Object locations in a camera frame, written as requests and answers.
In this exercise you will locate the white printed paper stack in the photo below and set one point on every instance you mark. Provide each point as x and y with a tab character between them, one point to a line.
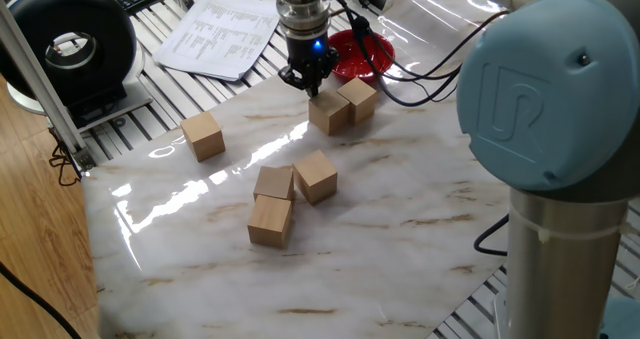
220	34

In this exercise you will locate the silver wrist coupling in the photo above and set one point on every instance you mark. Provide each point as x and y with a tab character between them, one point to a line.
302	9

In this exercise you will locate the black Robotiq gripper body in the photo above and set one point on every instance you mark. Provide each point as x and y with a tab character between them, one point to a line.
310	59

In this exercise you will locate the light wooden cube block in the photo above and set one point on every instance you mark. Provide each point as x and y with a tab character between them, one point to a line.
202	136
274	183
357	99
315	177
327	111
270	221

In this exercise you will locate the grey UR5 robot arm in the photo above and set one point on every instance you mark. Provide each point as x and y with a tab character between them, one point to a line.
550	94

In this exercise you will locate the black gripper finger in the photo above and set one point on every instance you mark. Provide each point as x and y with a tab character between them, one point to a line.
295	79
320	85

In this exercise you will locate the red glossy bowl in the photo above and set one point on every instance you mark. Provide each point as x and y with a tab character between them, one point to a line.
357	54

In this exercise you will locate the white marble pattern board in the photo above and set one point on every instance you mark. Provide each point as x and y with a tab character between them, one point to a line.
400	229

